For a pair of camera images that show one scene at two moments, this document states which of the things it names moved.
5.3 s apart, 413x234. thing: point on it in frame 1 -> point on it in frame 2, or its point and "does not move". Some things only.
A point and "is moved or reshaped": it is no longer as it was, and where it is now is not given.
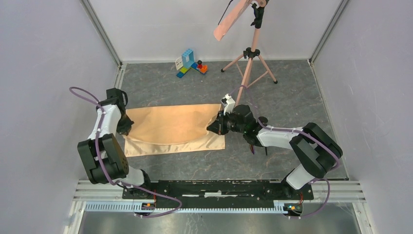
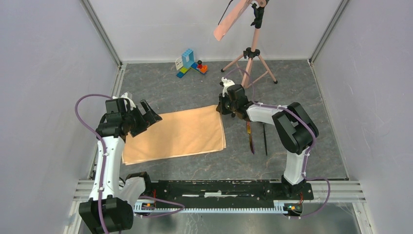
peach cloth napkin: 157,130 is moved or reshaped
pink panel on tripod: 236,10 does not move
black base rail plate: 220,190 does not move
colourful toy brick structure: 187,61 does not move
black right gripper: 217,126 -> 220,107
